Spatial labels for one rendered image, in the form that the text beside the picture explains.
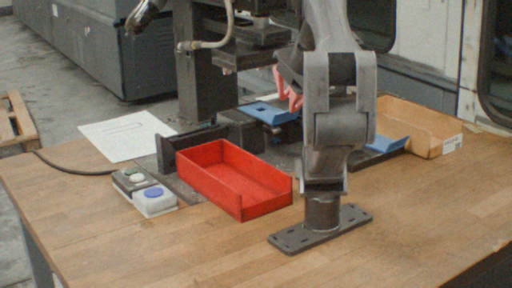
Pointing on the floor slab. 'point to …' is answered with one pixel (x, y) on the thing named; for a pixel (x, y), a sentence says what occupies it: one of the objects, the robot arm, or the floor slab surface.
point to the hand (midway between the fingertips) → (289, 102)
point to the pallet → (30, 137)
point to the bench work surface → (268, 226)
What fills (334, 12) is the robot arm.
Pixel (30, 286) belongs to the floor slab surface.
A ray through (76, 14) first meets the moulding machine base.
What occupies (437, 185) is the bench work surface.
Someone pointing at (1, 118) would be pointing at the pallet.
